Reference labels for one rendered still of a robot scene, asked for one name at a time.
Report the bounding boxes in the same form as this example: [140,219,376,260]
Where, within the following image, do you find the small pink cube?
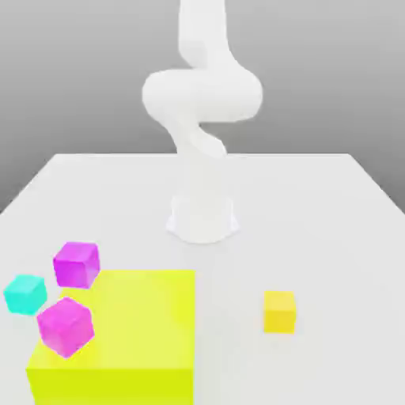
[36,296,96,360]

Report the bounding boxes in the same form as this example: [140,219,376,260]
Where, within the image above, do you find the small cyan cube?
[2,274,48,316]

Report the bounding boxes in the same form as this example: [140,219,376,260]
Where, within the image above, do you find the large yellow-green box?
[25,269,197,405]

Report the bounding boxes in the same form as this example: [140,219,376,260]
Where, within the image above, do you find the small yellow cube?
[263,290,297,335]

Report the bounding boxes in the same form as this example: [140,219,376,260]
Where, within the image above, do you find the small purple cube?
[52,241,101,290]

